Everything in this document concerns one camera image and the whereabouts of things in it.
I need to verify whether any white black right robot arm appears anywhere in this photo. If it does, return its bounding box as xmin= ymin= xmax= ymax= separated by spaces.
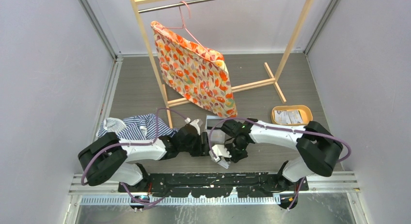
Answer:
xmin=210 ymin=118 xmax=343 ymax=190

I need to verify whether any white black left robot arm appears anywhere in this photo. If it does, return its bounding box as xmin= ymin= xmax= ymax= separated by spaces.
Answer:
xmin=78 ymin=124 xmax=209 ymax=192

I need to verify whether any lower silver VIP card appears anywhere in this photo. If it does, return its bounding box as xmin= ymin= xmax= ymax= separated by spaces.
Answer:
xmin=287 ymin=110 xmax=303 ymax=124

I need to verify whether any blue white striped shirt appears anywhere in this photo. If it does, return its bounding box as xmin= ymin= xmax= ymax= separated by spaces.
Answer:
xmin=96 ymin=113 xmax=178 ymax=140

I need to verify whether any orange floral garment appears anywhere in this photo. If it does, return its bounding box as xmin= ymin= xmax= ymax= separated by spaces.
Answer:
xmin=151 ymin=21 xmax=237 ymax=118

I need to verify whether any tan oval tray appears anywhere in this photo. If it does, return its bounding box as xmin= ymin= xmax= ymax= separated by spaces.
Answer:
xmin=271 ymin=105 xmax=313 ymax=126

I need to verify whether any wooden clothes rack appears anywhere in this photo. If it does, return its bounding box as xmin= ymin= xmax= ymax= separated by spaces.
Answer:
xmin=130 ymin=0 xmax=314 ymax=117

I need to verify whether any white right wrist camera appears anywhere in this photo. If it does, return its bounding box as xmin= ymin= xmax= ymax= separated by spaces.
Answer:
xmin=209 ymin=144 xmax=232 ymax=169

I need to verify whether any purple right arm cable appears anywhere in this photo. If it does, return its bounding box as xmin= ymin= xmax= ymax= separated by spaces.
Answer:
xmin=208 ymin=117 xmax=352 ymax=210

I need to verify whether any pink wire hanger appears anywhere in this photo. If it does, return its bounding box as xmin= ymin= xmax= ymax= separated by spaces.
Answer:
xmin=163 ymin=0 xmax=219 ymax=61

